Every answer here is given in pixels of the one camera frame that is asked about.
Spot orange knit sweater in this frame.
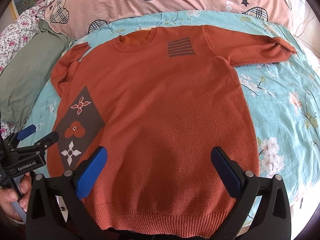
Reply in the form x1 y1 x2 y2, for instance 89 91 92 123
47 25 296 238

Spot green pillow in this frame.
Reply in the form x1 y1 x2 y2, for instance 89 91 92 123
1 19 74 129

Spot pink plaid-heart duvet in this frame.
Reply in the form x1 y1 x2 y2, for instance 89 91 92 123
44 0 308 38

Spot person's left hand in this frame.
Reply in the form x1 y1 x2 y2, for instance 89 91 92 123
1 172 32 222

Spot white floral pillow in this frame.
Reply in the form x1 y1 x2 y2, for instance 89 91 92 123
1 0 55 138

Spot turquoise floral bed sheet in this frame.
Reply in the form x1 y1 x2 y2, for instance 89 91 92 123
17 10 320 230

